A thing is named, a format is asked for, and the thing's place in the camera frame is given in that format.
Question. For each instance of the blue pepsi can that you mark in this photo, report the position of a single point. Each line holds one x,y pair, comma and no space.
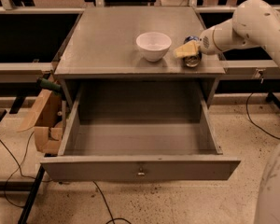
192,61

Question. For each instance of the grey metal rail right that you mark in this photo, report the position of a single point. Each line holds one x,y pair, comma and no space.
250,69

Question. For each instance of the grey metal rail left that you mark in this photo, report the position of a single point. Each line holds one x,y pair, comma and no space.
23,72

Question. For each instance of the grey cabinet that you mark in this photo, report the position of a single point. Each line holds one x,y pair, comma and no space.
103,44

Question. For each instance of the green handled tool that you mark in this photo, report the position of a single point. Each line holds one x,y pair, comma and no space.
49,85

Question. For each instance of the brown cardboard box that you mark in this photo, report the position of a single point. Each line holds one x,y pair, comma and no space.
45,119

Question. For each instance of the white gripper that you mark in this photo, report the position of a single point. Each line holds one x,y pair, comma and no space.
207,45

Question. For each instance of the black metal frame leg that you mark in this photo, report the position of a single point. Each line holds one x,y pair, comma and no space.
31,197

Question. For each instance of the grey open top drawer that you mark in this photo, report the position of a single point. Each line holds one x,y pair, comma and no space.
117,127

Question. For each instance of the metal drawer handle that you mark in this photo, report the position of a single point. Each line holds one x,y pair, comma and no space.
141,172

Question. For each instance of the grey metal rail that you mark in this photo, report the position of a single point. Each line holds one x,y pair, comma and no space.
23,72
250,69

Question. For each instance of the white ceramic bowl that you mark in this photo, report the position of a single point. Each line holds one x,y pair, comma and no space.
153,45

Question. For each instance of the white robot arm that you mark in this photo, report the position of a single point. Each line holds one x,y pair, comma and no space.
253,24

